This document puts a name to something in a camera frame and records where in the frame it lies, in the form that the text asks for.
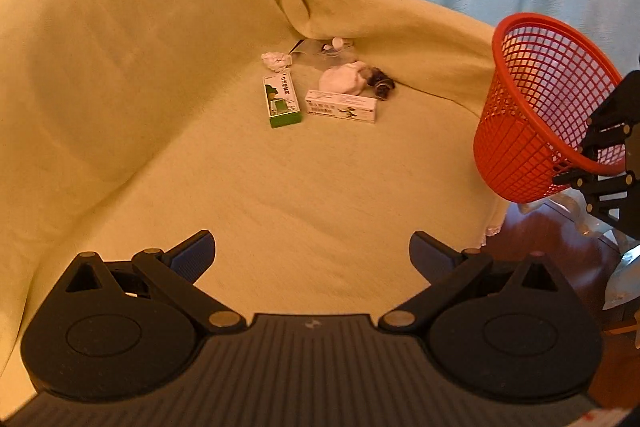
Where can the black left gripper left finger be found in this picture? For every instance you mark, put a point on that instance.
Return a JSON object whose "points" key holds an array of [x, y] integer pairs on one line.
{"points": [[170, 276]]}

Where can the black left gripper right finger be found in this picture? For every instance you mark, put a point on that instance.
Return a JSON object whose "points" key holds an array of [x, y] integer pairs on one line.
{"points": [[449, 272]]}

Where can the red plastic mesh basket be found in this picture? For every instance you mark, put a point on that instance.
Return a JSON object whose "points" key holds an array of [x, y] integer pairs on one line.
{"points": [[548, 80]]}

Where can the long white ointment box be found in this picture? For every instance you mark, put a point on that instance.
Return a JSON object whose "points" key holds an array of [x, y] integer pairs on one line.
{"points": [[341, 106]]}

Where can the green white medicine box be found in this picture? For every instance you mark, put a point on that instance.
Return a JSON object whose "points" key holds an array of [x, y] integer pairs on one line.
{"points": [[281, 99]]}

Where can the yellow-green blanket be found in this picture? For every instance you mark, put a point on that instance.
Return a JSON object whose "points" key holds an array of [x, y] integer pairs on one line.
{"points": [[134, 123]]}

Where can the brown striped sock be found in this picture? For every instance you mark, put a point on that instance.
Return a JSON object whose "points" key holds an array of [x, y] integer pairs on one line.
{"points": [[381, 84]]}

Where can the crumpled white paper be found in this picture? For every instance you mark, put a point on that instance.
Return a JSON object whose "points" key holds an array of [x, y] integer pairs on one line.
{"points": [[277, 61]]}

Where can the clear plastic bag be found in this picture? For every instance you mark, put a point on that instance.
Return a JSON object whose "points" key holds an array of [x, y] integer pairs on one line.
{"points": [[320, 54]]}

